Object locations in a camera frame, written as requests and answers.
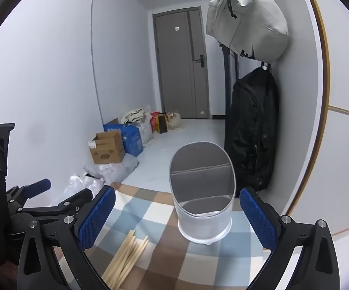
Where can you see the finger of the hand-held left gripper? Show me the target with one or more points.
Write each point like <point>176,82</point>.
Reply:
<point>38,185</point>
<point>71,201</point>

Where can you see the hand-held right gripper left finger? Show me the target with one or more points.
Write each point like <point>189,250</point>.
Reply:
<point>97,217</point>

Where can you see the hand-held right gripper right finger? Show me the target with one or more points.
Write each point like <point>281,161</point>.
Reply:
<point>257,220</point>

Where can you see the pile of wooden chopsticks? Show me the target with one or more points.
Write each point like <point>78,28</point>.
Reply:
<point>126,256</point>

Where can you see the translucent white utensil holder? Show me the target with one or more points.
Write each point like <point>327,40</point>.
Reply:
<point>204,223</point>

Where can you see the brown cardboard box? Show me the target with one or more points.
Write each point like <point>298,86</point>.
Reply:
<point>108,151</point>

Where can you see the checked blue brown cloth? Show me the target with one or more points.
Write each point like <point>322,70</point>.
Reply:
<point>162,217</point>

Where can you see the blue cardboard box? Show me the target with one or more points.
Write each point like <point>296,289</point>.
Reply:
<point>132,140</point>

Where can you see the black backpack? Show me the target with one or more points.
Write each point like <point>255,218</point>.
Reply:
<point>253,127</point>

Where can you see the white printed plastic bag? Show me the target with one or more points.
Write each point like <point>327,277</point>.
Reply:
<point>145,130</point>

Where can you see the beige cloth bag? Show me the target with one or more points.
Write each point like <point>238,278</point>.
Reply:
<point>133,115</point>

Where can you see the red snack bag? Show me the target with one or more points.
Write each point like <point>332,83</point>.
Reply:
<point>154,120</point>

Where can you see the black yellow paper bag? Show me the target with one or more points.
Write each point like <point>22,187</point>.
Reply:
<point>161,123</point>

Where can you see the beige plastic bag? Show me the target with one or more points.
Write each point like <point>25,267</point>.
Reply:
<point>174,122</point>

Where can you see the grey door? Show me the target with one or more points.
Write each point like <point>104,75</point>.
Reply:
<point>177,75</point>

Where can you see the light grey backpack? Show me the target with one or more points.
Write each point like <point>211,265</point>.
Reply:
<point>247,21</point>

